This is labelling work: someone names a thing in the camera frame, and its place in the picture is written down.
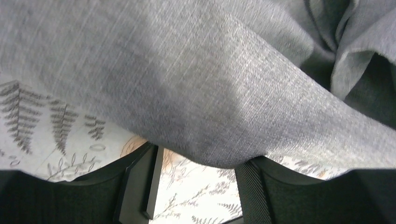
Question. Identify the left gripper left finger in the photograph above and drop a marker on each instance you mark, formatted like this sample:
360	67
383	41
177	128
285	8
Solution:
122	192

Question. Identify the floral tablecloth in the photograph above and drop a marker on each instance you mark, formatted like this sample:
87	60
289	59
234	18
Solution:
56	142

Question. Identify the grey cloth napkin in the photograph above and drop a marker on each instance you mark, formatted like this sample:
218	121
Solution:
219	81

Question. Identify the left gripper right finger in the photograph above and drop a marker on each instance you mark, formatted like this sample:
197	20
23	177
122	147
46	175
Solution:
271	193

